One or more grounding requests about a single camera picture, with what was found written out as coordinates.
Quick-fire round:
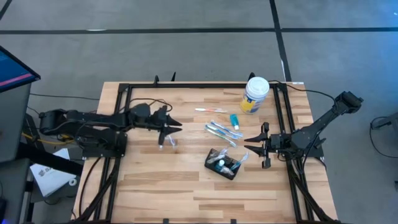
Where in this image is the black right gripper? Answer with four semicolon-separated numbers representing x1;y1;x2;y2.
244;121;293;170

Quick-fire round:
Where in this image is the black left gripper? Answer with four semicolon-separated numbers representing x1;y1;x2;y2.
150;105;183;147

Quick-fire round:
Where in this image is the blue toothbrush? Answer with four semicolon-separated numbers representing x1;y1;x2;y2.
230;150;249;171
211;120;244;138
204;124;240;140

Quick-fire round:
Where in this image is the teal toothpaste tube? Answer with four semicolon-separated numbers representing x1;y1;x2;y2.
229;113;240;131

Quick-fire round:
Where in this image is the red toothbrush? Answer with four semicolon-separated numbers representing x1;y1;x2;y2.
194;107;228;114

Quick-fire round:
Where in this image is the yellow disinfectant wipes canister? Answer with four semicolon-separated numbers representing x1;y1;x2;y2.
239;76;271;115

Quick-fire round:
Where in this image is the black desk beam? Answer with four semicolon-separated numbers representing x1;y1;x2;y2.
17;142;84;177

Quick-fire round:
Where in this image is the grey floor stand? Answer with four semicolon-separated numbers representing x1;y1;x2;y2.
370;112;398;131

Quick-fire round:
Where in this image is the white printed booklet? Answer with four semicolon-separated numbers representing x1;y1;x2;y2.
29;147;78;198

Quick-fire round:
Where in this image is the grey cabinet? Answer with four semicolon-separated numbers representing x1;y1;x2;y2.
0;81;32;163

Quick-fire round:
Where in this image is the monitor with blue screen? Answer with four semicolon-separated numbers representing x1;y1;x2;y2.
0;45;42;93

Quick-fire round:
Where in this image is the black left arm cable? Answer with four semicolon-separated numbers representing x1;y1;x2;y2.
126;98;174;114

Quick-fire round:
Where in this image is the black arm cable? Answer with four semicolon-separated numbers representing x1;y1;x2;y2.
126;98;174;114
267;80;340;108

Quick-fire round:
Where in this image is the black aluminium table frame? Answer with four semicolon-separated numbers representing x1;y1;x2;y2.
70;81;343;224

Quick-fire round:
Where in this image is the black wire toothbrush holder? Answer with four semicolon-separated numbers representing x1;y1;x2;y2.
204;148;242;180

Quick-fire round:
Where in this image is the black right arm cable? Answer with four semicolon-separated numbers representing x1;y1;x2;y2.
267;80;340;108

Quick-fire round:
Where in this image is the black looped floor cable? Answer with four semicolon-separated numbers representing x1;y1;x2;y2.
369;116;398;159

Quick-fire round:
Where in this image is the thin black floor cable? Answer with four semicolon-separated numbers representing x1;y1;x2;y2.
29;92;100;101

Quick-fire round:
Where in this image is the yellow cable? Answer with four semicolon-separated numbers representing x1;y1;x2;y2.
22;132;77;146

